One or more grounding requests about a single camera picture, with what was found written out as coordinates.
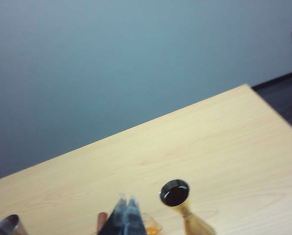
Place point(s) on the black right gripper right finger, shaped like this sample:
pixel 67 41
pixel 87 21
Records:
pixel 135 220

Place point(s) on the glass beaker with orange juice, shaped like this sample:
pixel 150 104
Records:
pixel 152 226

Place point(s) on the black wall baseboard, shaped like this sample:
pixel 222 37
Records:
pixel 278 79

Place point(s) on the brown stick in beaker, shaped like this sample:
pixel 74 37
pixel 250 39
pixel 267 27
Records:
pixel 102 220

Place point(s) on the gold double-ended jigger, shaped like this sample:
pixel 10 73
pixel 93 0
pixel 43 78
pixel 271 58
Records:
pixel 176 197

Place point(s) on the silver double-ended jigger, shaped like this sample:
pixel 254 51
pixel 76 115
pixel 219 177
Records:
pixel 6 226

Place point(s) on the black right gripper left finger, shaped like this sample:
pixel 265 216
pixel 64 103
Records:
pixel 116 224

